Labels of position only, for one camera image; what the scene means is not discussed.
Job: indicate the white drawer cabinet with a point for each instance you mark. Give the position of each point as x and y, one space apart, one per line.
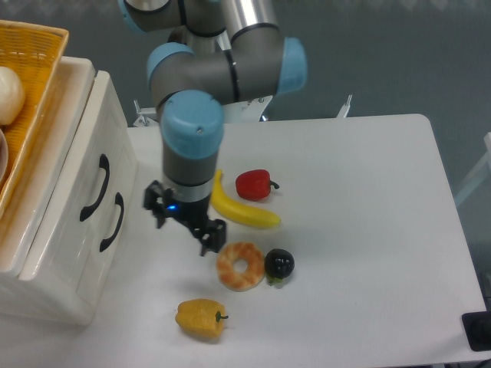
21 219

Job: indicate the white frame at right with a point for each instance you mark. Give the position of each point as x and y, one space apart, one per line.
475 177

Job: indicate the red bell pepper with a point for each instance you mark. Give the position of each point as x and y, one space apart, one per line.
255 185

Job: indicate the white top drawer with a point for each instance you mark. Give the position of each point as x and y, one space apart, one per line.
64 262

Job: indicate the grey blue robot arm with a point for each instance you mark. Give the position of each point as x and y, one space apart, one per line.
190 90

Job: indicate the black lower drawer handle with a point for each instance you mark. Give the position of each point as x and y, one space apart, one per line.
115 223

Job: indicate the yellow woven basket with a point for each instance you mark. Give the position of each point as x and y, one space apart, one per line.
33 52

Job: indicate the black drawer handle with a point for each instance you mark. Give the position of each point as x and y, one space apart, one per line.
115 223
98 188

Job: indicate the yellow banana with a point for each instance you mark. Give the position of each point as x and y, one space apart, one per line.
238 212

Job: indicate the yellow bell pepper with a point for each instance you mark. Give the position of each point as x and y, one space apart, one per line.
201 318

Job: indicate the orange glazed donut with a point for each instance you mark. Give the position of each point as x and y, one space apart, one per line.
240 266

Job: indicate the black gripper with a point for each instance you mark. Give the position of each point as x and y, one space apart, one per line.
164 205

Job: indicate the black round fruit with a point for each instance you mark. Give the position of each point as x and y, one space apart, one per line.
279 264

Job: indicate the black device at edge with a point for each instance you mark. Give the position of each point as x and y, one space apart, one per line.
477 329

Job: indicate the white round bun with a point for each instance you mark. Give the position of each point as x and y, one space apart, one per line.
12 96

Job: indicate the black top drawer handle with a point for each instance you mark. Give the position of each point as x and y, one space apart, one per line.
98 188

